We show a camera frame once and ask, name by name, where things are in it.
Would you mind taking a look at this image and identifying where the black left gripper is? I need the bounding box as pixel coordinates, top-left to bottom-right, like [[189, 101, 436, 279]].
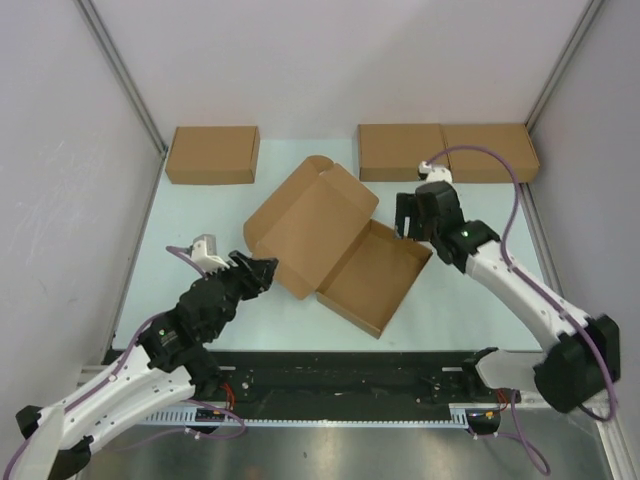
[[206, 250, 279, 339]]

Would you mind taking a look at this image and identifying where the cardboard box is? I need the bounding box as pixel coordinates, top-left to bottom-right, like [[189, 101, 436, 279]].
[[243, 155, 432, 338], [357, 124, 445, 182], [165, 126, 260, 186], [443, 123, 541, 184]]

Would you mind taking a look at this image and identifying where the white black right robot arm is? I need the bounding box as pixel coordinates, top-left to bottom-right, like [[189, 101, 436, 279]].
[[394, 181, 621, 414]]

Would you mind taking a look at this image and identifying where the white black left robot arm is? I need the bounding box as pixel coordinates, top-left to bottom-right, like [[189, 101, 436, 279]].
[[3, 251, 278, 479]]

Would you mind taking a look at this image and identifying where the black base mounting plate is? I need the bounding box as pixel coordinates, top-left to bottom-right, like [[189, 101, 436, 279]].
[[102, 349, 584, 416]]

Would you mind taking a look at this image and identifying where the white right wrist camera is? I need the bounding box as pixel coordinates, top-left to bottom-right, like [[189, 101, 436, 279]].
[[418, 161, 453, 184]]

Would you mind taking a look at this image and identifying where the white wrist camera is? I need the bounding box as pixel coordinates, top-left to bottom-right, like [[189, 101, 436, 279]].
[[418, 161, 453, 184], [189, 234, 228, 274]]

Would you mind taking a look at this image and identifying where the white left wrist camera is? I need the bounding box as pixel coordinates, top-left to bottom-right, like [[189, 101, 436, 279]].
[[189, 234, 228, 274]]

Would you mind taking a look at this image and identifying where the white slotted cable duct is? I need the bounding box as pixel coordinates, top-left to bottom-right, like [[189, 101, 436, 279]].
[[139, 404, 502, 429]]

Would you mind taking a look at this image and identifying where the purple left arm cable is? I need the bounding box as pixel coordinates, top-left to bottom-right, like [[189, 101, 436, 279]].
[[0, 244, 249, 480]]

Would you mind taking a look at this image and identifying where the aluminium corner post right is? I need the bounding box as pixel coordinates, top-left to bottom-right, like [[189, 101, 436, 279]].
[[525, 0, 608, 133]]

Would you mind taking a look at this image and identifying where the aluminium corner post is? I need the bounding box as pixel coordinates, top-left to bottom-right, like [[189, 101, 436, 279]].
[[525, 0, 608, 133], [74, 0, 167, 157]]

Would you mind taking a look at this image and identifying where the aluminium corner post left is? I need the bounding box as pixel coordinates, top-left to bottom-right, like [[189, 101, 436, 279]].
[[74, 0, 167, 157]]

